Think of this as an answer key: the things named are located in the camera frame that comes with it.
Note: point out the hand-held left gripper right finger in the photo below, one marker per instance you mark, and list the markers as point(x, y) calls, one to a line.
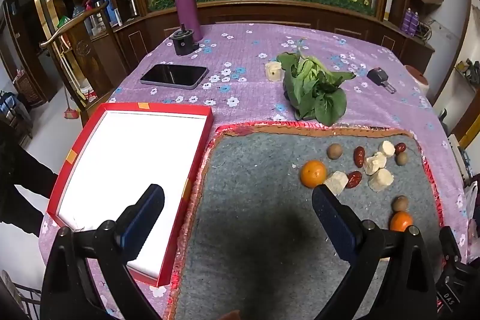
point(335, 222)

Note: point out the mandarin orange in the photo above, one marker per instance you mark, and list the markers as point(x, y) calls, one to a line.
point(313, 173)
point(401, 222)

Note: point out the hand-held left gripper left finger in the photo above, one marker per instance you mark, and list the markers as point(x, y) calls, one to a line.
point(144, 215)

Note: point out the black smartphone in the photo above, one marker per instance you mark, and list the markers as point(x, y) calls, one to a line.
point(174, 75)

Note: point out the carved wooden chair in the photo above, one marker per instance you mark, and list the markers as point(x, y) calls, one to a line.
point(80, 46)

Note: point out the small black round device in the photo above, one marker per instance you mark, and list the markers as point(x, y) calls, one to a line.
point(183, 42)

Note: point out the white bucket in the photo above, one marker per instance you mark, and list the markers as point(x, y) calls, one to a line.
point(86, 89)

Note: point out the dark thermos flask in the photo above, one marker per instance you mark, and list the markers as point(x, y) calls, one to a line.
point(96, 9)

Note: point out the green leafy vegetable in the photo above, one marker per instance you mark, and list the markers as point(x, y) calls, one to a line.
point(318, 95)

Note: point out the purple floral tablecloth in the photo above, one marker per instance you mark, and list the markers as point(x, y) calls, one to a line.
point(262, 54)

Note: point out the purple thermos bottle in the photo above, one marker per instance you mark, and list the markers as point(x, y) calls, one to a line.
point(187, 12)

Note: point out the pale sugarcane chunk with hole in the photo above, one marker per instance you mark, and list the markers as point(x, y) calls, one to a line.
point(273, 72)

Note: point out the dark metal chair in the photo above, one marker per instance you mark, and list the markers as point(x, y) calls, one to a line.
point(18, 295)

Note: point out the grey felt mat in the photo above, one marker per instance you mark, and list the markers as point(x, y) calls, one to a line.
point(243, 192)

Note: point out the brown longan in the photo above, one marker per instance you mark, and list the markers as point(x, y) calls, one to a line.
point(400, 203)
point(334, 151)
point(402, 158)

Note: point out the black car key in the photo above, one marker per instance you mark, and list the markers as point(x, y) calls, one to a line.
point(377, 74)

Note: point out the white container with brown lid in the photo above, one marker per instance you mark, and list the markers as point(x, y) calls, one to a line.
point(419, 78)

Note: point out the wicker basket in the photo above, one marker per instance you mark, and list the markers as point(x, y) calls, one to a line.
point(28, 89)

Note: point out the silver thermos flask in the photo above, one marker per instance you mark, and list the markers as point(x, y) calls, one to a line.
point(130, 1)

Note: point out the red shallow box with white inside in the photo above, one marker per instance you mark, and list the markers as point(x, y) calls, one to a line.
point(131, 162)

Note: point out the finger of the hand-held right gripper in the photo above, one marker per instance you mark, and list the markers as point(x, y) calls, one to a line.
point(449, 243)

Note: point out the red date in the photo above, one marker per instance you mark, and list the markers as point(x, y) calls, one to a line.
point(359, 156)
point(354, 180)
point(400, 148)

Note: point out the red broom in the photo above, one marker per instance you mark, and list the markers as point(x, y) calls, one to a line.
point(70, 112)

